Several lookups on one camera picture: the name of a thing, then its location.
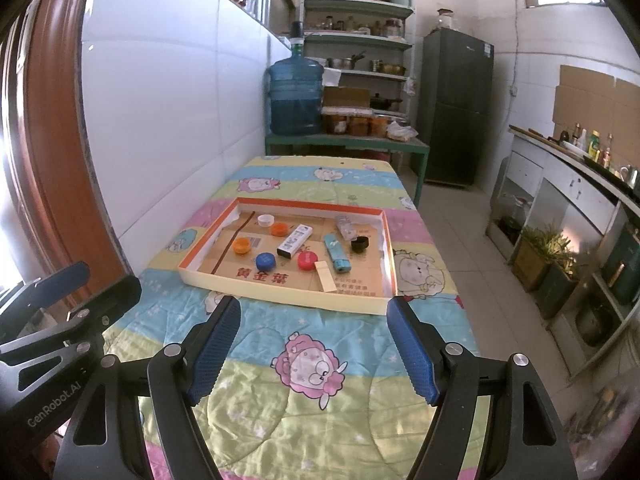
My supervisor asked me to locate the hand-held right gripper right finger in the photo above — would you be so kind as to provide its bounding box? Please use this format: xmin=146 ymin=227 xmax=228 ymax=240
xmin=386 ymin=297 xmax=579 ymax=480

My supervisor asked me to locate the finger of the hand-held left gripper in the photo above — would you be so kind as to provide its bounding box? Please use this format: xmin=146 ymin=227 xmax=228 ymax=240
xmin=0 ymin=261 xmax=91 ymax=323
xmin=0 ymin=276 xmax=143 ymax=361

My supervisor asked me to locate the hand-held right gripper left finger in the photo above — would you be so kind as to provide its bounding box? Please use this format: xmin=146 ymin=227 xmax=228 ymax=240
xmin=52 ymin=296 xmax=242 ymax=480

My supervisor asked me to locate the orange rimmed cardboard tray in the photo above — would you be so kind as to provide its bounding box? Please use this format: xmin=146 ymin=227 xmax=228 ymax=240
xmin=178 ymin=197 xmax=399 ymax=317

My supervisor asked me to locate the gold rectangular box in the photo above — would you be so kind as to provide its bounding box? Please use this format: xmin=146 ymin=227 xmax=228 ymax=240
xmin=315 ymin=261 xmax=340 ymax=294

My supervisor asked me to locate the teal flower print box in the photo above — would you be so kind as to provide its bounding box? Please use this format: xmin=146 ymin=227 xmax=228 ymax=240
xmin=323 ymin=233 xmax=350 ymax=273

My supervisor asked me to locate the white cartoon cat tin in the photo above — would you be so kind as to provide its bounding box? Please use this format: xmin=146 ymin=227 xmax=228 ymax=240
xmin=276 ymin=225 xmax=313 ymax=261

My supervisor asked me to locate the potted green plant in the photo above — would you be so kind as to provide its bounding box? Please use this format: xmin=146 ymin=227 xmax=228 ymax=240
xmin=512 ymin=225 xmax=581 ymax=296

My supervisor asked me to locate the green metal table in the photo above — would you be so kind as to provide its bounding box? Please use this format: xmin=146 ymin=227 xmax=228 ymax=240
xmin=265 ymin=132 xmax=431 ymax=208

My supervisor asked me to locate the white plastic bag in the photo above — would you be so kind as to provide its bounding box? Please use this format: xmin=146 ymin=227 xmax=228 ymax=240
xmin=386 ymin=121 xmax=419 ymax=141

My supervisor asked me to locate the row of orange food jars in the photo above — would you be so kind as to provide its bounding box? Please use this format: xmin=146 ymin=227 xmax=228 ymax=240
xmin=322 ymin=112 xmax=390 ymax=137

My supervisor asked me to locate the white kitchen counter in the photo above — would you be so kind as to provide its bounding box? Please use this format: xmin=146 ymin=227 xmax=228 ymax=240
xmin=487 ymin=124 xmax=640 ymax=383

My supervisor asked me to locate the dark grey refrigerator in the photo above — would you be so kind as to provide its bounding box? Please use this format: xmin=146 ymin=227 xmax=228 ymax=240
xmin=417 ymin=29 xmax=496 ymax=188

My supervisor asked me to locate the brown cardboard box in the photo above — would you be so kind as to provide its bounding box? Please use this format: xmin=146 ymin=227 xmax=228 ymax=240
xmin=323 ymin=86 xmax=371 ymax=107

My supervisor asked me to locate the blue water jug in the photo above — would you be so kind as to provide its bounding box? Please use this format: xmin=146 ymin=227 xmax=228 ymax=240
xmin=269 ymin=21 xmax=324 ymax=136

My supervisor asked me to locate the row of condiment bottles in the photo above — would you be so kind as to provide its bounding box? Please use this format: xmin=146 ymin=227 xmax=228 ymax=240
xmin=559 ymin=122 xmax=617 ymax=168

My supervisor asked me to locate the white shelf unit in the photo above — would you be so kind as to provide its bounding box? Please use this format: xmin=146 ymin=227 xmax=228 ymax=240
xmin=301 ymin=0 xmax=417 ymax=126

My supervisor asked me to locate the brown wooden door frame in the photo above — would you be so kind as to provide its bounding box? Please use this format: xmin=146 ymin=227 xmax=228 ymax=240
xmin=0 ymin=0 xmax=127 ymax=283

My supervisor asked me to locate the cardboard sheet on wall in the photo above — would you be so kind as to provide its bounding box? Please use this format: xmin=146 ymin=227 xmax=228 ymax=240
xmin=552 ymin=65 xmax=640 ymax=142

